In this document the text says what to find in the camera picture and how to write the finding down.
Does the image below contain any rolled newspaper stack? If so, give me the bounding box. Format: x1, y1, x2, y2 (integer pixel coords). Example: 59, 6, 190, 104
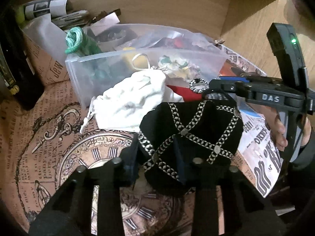
16, 0, 90, 29

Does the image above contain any dark wine bottle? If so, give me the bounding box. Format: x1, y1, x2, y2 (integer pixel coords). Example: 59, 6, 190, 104
1, 5, 44, 110

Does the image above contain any clear plastic storage bin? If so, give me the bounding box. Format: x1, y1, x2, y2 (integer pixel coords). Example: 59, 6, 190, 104
65, 24, 228, 108

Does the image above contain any yellow sponge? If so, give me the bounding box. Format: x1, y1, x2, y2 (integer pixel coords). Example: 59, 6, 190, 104
122, 47, 150, 71

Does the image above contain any red velvet gold pouch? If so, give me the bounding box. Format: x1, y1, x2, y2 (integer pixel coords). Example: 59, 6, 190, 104
167, 85, 202, 102

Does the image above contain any black pouch silver pattern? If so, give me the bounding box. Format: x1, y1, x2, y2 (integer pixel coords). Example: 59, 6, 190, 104
138, 97, 243, 196

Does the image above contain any person's right hand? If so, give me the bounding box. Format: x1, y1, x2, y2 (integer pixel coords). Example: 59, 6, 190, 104
264, 108, 313, 153

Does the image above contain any green striped knit cloth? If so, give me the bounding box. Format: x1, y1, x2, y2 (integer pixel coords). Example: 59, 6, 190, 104
65, 26, 109, 79

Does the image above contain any vintage newspaper print mat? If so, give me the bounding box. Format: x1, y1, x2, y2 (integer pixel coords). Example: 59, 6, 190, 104
1, 79, 283, 235

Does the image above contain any white drawstring pouch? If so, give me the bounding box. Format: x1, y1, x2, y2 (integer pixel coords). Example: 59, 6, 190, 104
80, 62, 174, 133

